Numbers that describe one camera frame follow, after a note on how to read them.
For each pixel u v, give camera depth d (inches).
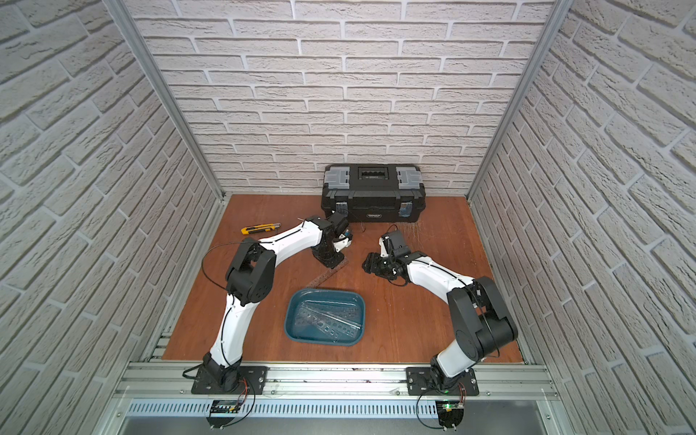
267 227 42.2
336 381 29.8
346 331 32.6
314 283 36.5
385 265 30.6
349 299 34.4
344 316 33.5
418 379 29.2
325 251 32.7
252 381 28.5
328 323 32.9
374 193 39.3
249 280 22.3
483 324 17.6
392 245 28.5
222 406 28.5
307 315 33.6
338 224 32.4
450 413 27.4
